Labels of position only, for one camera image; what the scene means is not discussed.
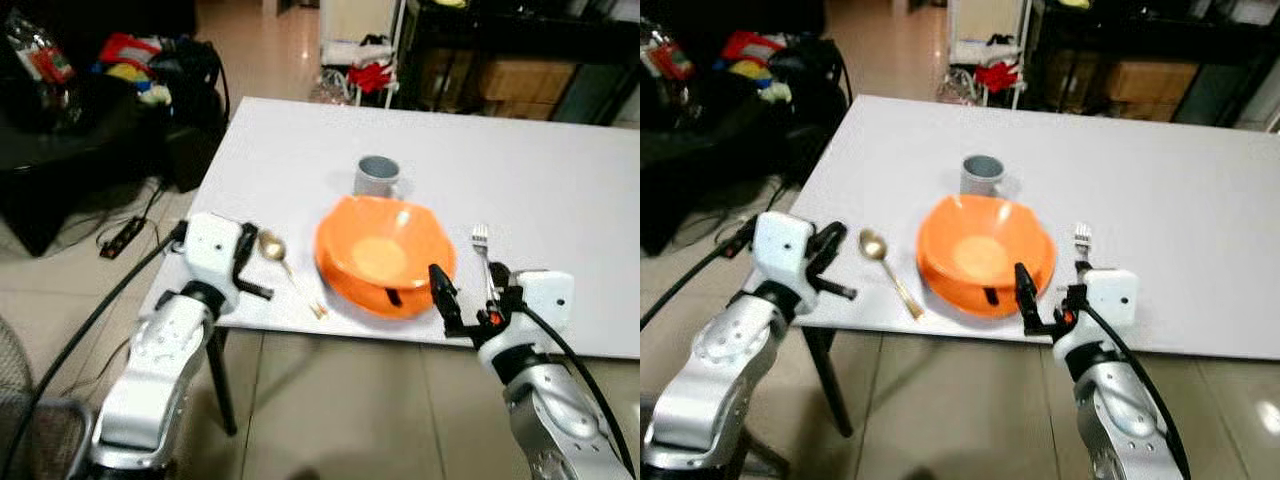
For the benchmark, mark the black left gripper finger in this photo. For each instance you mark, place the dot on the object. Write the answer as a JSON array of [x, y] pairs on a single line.
[[838, 289], [256, 290], [247, 235], [832, 234]]

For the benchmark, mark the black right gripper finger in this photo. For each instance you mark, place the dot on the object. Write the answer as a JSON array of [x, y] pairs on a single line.
[[500, 282], [443, 295], [1026, 292], [1083, 274]]

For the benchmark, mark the golden metal spoon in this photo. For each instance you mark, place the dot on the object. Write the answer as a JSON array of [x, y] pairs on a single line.
[[873, 244], [271, 245]]

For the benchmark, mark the silver metal fork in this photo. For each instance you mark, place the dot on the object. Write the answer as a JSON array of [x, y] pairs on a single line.
[[481, 238], [1082, 236]]

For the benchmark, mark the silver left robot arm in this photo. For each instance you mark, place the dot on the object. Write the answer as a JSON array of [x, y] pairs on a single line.
[[710, 380], [150, 380]]

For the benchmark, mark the orange plastic bowl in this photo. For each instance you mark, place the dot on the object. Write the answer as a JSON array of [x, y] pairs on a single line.
[[980, 245], [380, 245]]

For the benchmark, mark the black table leg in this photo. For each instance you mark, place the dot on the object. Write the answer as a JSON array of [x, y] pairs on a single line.
[[830, 385], [222, 385]]

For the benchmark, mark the grey mug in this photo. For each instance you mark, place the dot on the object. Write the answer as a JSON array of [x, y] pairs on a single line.
[[980, 178], [375, 180]]

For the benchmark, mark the black power strip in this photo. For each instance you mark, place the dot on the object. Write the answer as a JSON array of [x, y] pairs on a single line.
[[121, 237]]

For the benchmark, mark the white crumpled item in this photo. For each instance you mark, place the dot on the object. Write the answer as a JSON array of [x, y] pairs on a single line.
[[154, 94], [775, 92]]

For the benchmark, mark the black sofa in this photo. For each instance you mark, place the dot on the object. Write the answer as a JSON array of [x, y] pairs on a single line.
[[70, 160], [700, 150]]

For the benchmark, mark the yellow package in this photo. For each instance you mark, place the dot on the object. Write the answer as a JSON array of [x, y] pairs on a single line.
[[748, 70], [127, 73]]

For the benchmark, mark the brown cardboard box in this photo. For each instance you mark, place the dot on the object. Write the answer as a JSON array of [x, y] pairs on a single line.
[[1152, 88], [530, 88]]

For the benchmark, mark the red cloth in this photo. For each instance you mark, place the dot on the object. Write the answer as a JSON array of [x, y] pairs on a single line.
[[372, 77], [998, 76]]

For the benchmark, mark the red package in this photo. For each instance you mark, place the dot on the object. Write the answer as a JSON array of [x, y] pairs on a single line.
[[752, 46], [128, 50]]

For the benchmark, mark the black shelf unit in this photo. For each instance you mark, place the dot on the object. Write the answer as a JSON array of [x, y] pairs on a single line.
[[450, 40], [1075, 40]]

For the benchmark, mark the white metal rack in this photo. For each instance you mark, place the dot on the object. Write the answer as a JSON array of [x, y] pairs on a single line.
[[985, 25], [355, 25]]

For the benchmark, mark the clear plastic bag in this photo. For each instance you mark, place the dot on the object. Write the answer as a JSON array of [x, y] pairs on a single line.
[[45, 60], [668, 55]]

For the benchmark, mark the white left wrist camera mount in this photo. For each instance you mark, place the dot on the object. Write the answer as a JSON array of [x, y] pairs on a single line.
[[780, 250], [210, 255]]

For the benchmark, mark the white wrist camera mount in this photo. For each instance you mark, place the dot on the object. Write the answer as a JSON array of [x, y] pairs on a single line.
[[780, 250], [545, 305], [210, 255], [1112, 300]]

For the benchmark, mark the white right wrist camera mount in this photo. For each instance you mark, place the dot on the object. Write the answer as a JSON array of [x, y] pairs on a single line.
[[545, 305], [1112, 300]]

